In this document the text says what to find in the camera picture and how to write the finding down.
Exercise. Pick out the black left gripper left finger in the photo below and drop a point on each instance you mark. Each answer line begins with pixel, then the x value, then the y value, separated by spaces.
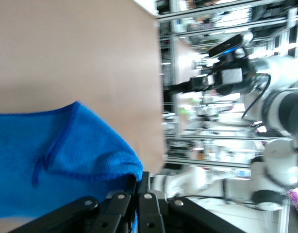
pixel 107 213

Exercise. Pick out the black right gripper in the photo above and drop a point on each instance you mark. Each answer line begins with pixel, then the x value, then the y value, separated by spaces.
pixel 229 80

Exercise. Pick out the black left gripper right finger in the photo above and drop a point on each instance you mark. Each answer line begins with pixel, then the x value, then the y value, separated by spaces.
pixel 150 213

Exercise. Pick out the blue microfibre towel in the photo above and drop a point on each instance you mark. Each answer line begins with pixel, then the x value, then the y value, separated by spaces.
pixel 78 145

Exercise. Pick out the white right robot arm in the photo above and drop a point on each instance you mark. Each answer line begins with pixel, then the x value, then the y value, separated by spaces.
pixel 280 106

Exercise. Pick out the brown table cover sheet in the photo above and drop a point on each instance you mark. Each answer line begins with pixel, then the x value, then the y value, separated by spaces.
pixel 66 48

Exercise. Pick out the pink speckled pad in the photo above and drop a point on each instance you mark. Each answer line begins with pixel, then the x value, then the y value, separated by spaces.
pixel 297 201

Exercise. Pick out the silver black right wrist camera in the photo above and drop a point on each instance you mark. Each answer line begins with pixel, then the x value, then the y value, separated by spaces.
pixel 227 46

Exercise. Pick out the aluminium frame profile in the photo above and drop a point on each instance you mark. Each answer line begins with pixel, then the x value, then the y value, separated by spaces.
pixel 212 17

